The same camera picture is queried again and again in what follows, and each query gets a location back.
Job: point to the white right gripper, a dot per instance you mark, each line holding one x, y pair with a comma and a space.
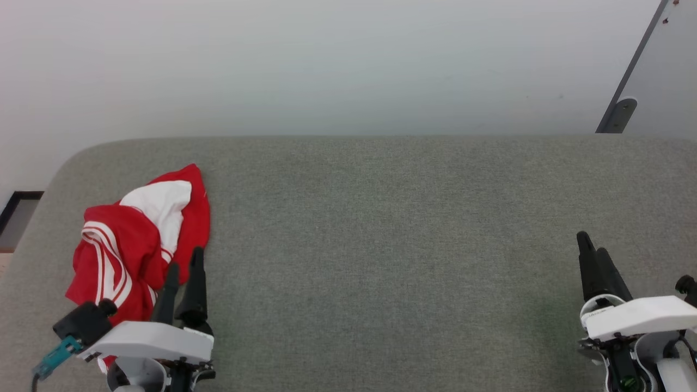
637, 318

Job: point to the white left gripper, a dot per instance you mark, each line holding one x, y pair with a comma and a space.
152, 342

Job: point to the red and white t-shirt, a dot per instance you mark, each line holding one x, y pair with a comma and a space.
122, 245

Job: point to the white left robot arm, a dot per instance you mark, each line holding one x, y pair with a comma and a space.
136, 375

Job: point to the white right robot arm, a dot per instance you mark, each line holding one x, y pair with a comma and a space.
653, 365

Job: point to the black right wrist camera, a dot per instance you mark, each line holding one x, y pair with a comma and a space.
687, 288

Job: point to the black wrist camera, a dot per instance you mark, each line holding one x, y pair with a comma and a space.
84, 322
687, 288

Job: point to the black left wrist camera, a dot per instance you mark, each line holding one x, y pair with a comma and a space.
84, 322

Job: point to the grey wall panel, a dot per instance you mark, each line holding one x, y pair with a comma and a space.
670, 71

